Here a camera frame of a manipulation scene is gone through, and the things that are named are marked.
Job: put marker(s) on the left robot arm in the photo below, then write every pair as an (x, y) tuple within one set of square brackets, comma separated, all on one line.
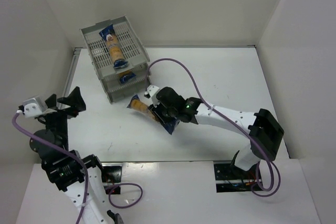
[(78, 178)]

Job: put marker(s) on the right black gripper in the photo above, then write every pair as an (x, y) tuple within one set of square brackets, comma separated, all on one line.
[(159, 111)]

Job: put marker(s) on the grey tray shelf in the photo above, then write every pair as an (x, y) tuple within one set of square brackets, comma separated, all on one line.
[(133, 51)]

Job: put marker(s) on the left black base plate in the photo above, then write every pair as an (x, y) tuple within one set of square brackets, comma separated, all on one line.
[(111, 175)]

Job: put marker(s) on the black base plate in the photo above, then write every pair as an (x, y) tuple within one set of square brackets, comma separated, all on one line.
[(111, 175), (229, 179)]

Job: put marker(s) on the aluminium rail left edge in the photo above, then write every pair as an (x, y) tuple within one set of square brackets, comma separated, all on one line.
[(60, 134)]

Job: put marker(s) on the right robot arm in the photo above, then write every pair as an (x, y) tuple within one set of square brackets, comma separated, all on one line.
[(261, 128)]

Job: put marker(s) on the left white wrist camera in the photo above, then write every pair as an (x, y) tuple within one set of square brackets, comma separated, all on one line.
[(33, 107)]

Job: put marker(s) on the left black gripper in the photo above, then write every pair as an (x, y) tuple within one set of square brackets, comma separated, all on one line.
[(61, 109)]

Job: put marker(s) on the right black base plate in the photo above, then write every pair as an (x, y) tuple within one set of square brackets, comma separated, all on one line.
[(229, 179)]

